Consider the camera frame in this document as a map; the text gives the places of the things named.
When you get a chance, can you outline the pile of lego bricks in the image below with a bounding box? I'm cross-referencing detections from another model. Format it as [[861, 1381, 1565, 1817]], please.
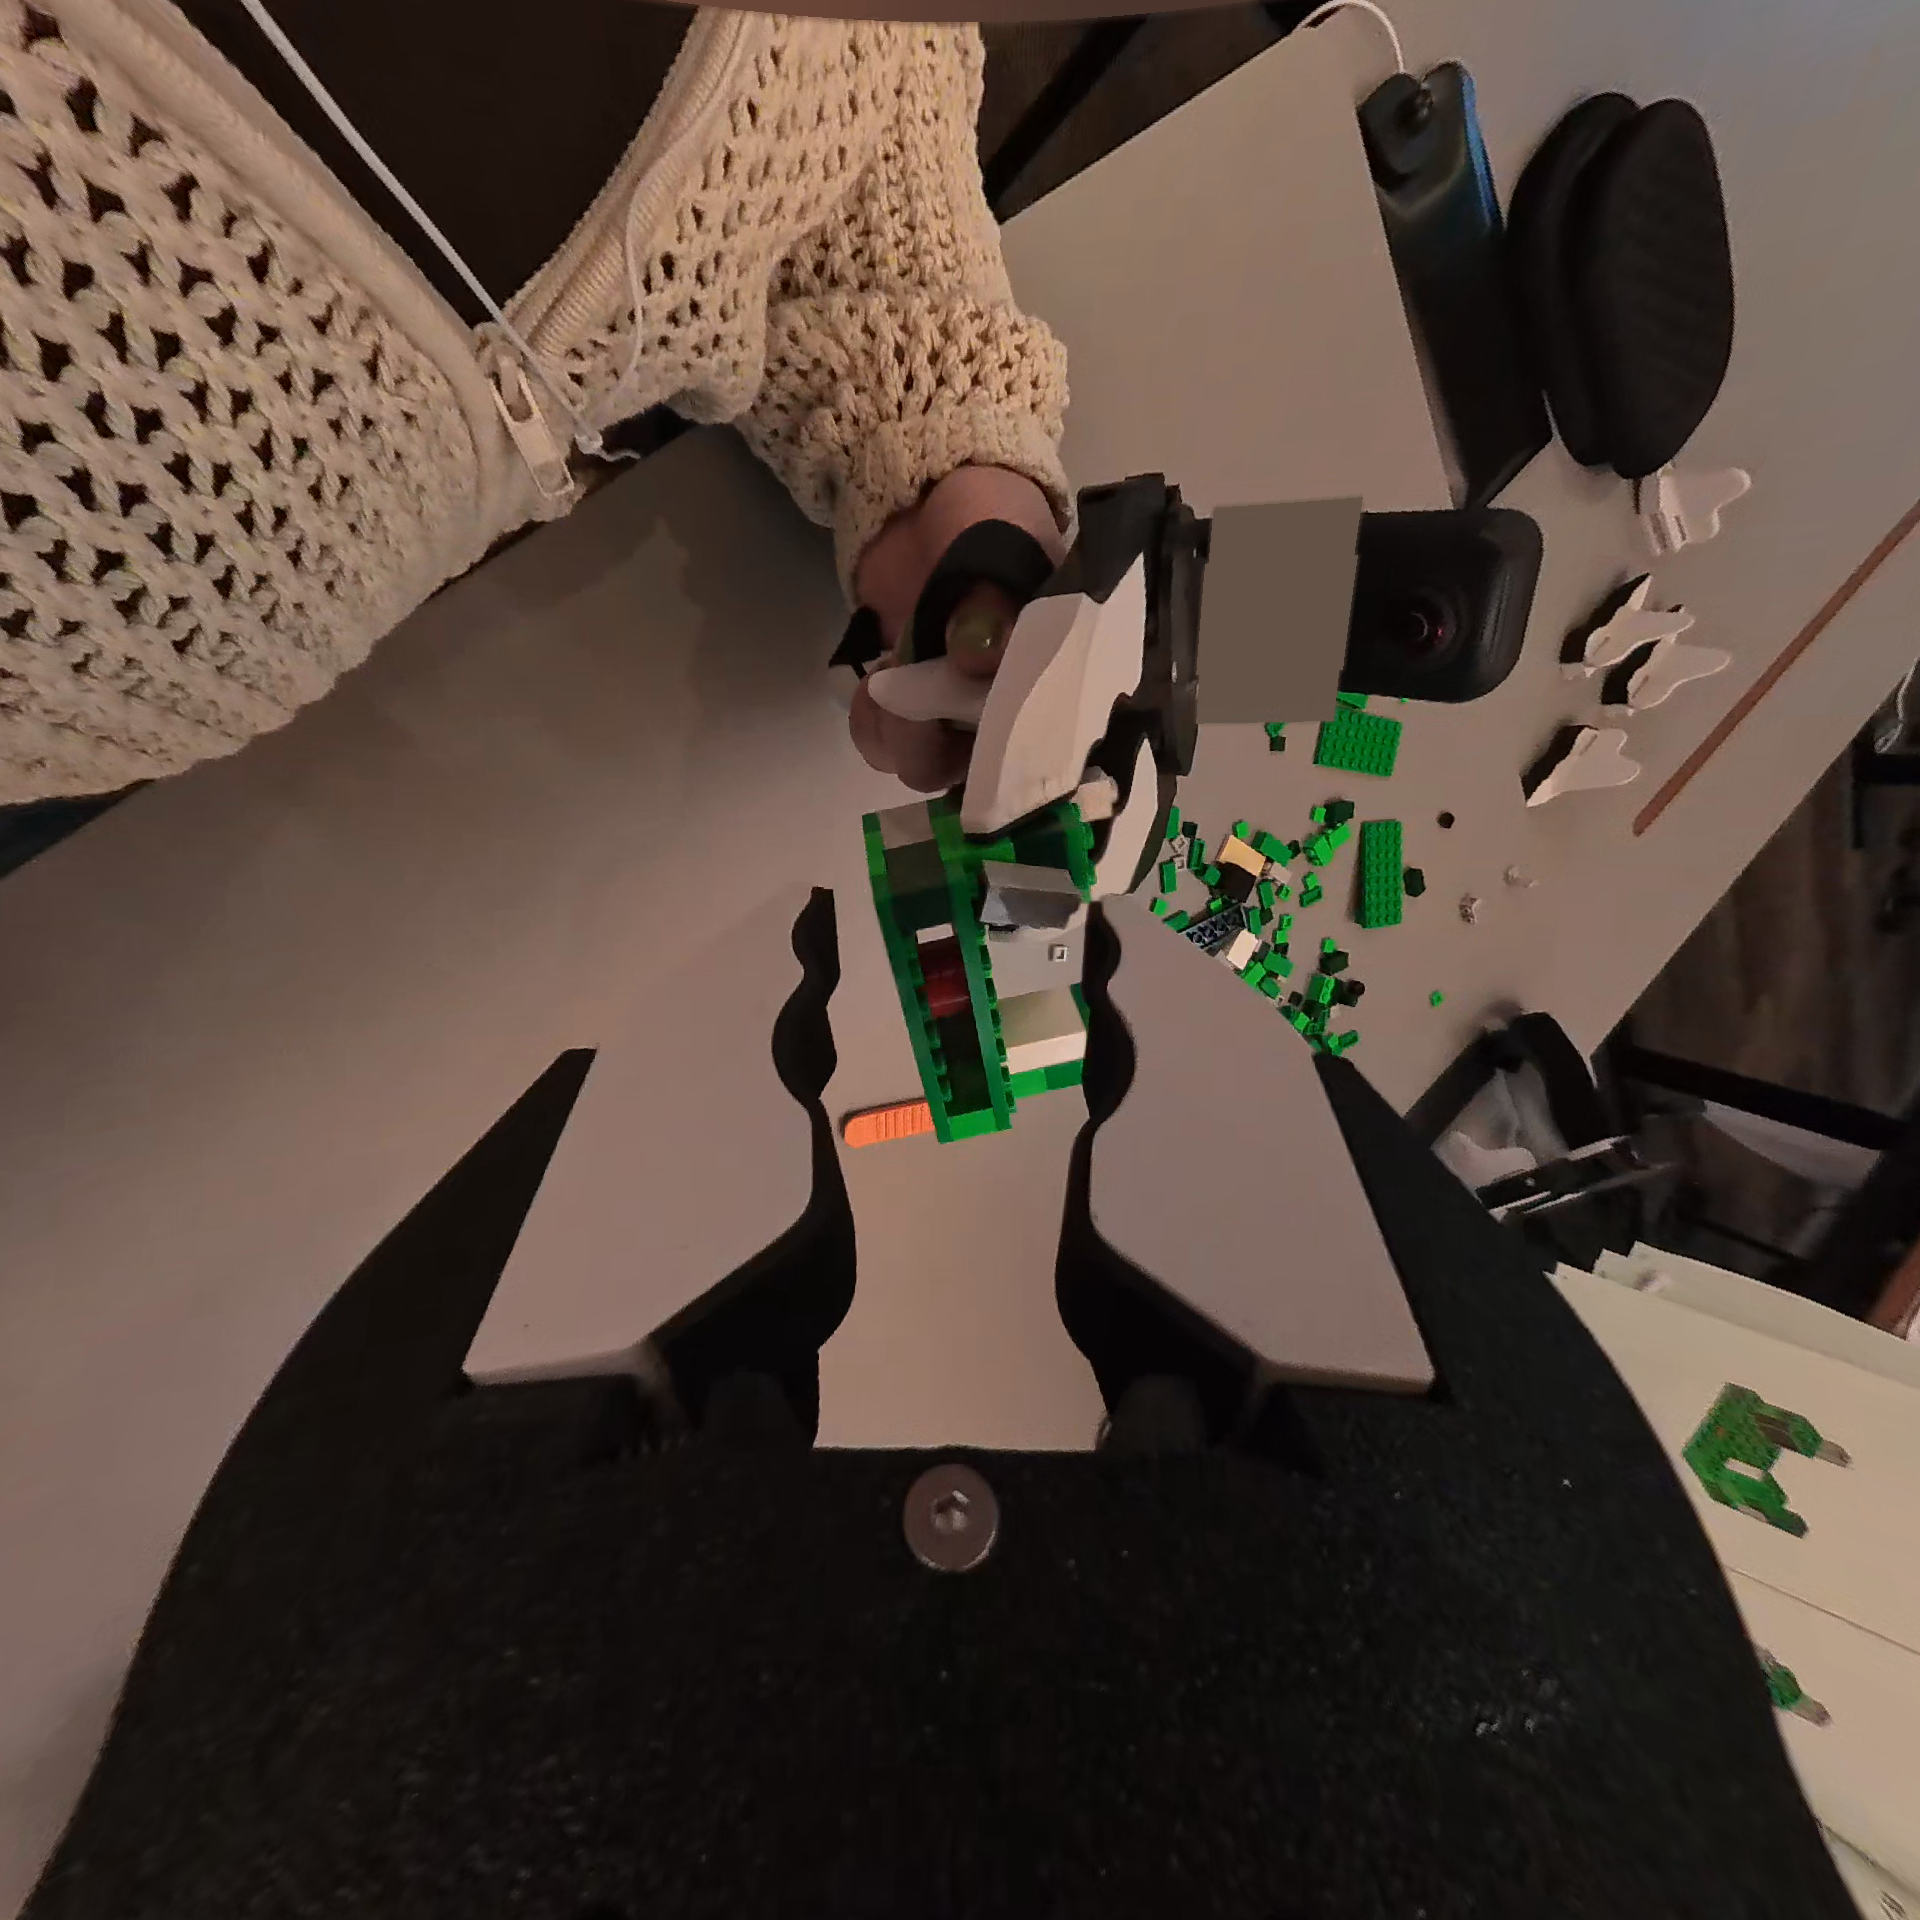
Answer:
[[1148, 803, 1450, 1059]]

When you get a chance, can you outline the white charging cable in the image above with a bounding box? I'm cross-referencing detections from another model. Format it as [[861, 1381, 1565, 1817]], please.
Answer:
[[1288, 0, 1419, 108]]

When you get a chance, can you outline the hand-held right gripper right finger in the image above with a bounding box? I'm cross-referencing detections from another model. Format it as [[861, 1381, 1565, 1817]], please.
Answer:
[[1053, 900, 1444, 1445]]

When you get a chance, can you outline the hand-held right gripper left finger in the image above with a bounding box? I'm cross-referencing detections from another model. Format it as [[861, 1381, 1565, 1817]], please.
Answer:
[[463, 884, 859, 1445]]

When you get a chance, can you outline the person's cream knit sweater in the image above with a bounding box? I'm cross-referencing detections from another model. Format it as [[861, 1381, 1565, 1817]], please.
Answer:
[[0, 0, 722, 805]]

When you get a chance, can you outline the black oval case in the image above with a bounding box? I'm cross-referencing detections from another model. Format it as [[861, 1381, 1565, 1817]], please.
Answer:
[[1504, 89, 1740, 483]]

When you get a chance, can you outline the person's left hand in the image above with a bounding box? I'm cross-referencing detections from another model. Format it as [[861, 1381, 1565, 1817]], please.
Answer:
[[849, 469, 1076, 794]]

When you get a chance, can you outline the small green lego build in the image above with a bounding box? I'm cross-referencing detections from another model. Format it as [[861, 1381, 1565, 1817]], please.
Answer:
[[859, 792, 1099, 1149]]

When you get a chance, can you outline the black power bank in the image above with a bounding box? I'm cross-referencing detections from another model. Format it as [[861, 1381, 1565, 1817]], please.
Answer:
[[1357, 59, 1554, 509]]

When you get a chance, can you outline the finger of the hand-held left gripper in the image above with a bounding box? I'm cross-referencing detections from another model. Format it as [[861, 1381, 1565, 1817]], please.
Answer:
[[1079, 731, 1191, 905]]

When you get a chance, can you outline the lego instruction booklet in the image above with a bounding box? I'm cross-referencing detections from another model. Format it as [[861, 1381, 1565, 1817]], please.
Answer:
[[1546, 1246, 1920, 1920]]

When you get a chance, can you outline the thin wooden stick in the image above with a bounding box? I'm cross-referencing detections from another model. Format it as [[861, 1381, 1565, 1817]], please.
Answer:
[[1632, 504, 1920, 836]]

